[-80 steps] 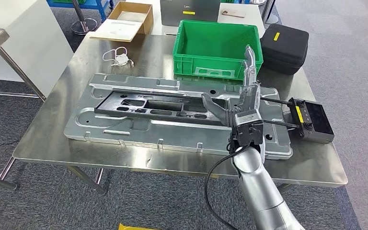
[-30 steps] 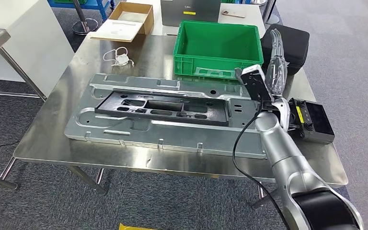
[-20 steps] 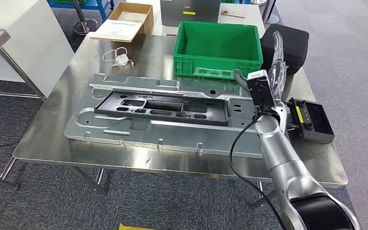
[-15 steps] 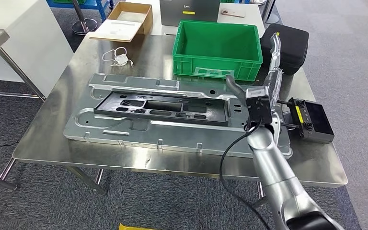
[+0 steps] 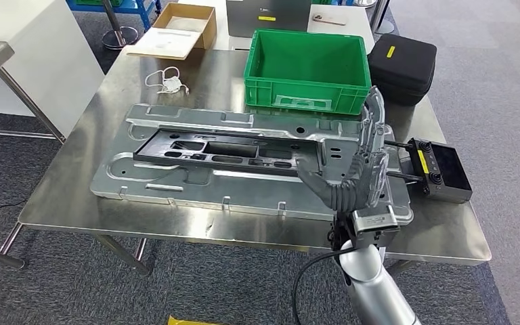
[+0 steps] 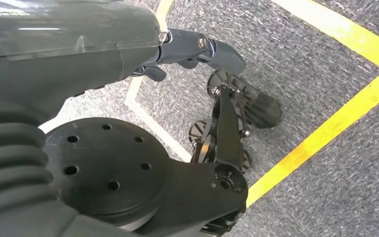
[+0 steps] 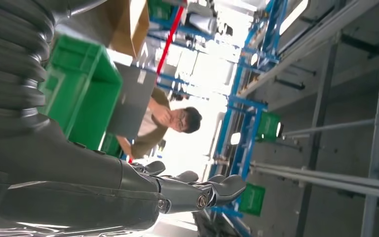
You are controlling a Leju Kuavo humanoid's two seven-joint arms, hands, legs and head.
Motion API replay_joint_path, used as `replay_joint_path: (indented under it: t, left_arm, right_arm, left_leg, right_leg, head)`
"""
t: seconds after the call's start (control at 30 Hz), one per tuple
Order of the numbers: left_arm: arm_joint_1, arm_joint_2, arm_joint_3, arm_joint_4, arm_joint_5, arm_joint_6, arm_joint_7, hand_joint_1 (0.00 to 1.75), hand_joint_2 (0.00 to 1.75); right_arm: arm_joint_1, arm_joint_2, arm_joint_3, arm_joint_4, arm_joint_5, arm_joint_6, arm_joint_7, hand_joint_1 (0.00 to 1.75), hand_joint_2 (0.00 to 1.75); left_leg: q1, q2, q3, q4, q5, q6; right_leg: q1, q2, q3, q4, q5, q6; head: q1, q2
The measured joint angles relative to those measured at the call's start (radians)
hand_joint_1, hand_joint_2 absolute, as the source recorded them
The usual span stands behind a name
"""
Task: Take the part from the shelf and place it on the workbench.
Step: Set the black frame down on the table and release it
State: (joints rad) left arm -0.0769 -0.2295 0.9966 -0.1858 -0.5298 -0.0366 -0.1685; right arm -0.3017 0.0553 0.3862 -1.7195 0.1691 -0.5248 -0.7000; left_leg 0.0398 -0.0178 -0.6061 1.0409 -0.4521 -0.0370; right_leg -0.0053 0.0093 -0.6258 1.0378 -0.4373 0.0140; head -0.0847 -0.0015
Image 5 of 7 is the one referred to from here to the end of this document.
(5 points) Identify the yellow floor tape rectangle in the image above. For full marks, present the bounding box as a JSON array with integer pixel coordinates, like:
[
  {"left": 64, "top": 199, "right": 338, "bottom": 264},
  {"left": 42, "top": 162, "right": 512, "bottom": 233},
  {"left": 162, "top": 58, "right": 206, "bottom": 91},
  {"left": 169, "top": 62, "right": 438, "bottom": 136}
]
[{"left": 167, "top": 316, "right": 225, "bottom": 325}]

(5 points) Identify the white face mask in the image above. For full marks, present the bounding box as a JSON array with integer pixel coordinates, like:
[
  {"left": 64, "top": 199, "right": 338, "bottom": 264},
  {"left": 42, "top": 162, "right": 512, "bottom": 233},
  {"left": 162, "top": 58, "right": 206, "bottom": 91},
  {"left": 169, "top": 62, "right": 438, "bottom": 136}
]
[{"left": 144, "top": 66, "right": 190, "bottom": 96}]

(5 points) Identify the blue metal cart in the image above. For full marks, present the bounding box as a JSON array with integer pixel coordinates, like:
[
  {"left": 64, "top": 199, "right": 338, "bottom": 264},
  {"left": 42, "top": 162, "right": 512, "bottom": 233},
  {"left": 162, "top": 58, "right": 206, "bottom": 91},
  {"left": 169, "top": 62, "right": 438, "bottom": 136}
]
[{"left": 66, "top": 0, "right": 163, "bottom": 30}]

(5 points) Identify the chrome stanchion post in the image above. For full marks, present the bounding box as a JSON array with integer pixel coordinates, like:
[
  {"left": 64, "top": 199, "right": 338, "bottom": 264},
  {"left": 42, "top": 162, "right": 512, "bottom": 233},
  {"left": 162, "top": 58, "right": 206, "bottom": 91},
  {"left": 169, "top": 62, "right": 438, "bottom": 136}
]
[
  {"left": 370, "top": 0, "right": 395, "bottom": 35},
  {"left": 102, "top": 0, "right": 139, "bottom": 49}
]

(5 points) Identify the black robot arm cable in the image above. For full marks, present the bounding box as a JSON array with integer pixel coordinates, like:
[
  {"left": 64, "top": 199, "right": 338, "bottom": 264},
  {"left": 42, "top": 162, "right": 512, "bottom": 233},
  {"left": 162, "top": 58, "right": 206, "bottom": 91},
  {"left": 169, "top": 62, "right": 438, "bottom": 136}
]
[{"left": 291, "top": 251, "right": 355, "bottom": 325}]

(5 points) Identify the grey laptop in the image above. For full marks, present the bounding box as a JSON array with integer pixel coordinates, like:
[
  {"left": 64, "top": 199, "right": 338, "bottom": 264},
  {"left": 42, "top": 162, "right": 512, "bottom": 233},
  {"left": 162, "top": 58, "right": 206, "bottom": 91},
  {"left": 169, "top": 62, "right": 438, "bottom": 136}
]
[{"left": 225, "top": 0, "right": 312, "bottom": 39}]

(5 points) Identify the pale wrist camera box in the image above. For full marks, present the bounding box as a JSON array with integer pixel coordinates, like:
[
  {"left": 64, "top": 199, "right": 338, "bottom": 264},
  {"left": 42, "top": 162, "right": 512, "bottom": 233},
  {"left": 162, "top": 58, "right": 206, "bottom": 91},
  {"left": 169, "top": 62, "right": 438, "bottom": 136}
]
[{"left": 351, "top": 207, "right": 400, "bottom": 234}]

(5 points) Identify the open cardboard box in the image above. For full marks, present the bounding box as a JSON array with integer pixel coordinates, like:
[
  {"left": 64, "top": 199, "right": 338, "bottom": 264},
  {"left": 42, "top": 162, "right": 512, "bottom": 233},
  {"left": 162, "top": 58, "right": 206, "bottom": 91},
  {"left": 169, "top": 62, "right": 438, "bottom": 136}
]
[{"left": 127, "top": 2, "right": 217, "bottom": 60}]

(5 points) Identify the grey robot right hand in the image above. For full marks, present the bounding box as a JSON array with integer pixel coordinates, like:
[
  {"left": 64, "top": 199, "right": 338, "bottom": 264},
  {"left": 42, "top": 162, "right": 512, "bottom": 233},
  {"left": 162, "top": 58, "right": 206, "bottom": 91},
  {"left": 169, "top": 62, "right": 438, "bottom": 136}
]
[{"left": 295, "top": 85, "right": 389, "bottom": 215}]

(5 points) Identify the black plastic car trim part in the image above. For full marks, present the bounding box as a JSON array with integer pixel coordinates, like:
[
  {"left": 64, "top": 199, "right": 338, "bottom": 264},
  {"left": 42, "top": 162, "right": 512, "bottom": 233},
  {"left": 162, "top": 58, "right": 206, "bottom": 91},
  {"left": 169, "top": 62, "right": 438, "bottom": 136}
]
[{"left": 133, "top": 127, "right": 324, "bottom": 177}]

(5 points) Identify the green plastic crate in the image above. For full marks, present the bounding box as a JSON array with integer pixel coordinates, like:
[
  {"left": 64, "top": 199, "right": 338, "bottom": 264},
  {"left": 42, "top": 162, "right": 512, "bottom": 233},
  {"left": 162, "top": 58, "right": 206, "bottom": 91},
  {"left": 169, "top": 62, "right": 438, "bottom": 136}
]
[{"left": 243, "top": 28, "right": 373, "bottom": 116}]

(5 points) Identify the steel workbench table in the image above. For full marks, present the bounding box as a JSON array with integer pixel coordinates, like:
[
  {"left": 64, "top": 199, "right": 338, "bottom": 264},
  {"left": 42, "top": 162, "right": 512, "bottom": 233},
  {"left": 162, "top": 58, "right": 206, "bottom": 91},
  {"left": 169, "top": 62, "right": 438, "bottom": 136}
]
[{"left": 18, "top": 45, "right": 493, "bottom": 276}]

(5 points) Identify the small brown flat item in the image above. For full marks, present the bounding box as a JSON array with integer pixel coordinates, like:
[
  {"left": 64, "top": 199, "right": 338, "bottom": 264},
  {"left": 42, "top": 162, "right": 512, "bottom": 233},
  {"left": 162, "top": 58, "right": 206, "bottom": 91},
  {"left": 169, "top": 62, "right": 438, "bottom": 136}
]
[{"left": 312, "top": 14, "right": 347, "bottom": 26}]

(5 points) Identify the black antenna remote controller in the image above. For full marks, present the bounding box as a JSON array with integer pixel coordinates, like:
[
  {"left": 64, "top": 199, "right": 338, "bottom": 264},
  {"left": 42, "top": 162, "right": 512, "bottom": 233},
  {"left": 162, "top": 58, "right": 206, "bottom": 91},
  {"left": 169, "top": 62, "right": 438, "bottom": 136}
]
[{"left": 383, "top": 137, "right": 473, "bottom": 205}]

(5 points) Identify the black zip case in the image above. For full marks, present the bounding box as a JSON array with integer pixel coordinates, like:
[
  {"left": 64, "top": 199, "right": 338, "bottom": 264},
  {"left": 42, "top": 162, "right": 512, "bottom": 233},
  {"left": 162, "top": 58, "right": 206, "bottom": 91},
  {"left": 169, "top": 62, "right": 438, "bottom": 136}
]
[{"left": 367, "top": 33, "right": 438, "bottom": 108}]

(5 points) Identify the black floor cable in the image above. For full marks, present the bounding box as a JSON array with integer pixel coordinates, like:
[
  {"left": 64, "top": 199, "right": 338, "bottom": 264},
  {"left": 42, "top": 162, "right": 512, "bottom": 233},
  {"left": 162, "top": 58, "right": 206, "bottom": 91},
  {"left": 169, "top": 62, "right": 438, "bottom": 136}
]
[{"left": 0, "top": 197, "right": 28, "bottom": 215}]

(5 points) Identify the stamped grey metal panel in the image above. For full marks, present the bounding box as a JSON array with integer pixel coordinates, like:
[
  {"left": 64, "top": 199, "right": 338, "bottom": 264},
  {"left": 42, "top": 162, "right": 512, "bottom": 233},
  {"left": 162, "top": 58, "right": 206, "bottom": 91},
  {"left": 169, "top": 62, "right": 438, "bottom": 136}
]
[{"left": 90, "top": 103, "right": 414, "bottom": 225}]

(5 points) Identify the black camera bracket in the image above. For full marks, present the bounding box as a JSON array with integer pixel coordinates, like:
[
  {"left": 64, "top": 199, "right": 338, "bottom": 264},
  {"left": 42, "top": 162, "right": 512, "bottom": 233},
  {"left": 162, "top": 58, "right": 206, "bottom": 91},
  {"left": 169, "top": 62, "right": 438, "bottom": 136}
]
[{"left": 329, "top": 215, "right": 400, "bottom": 252}]

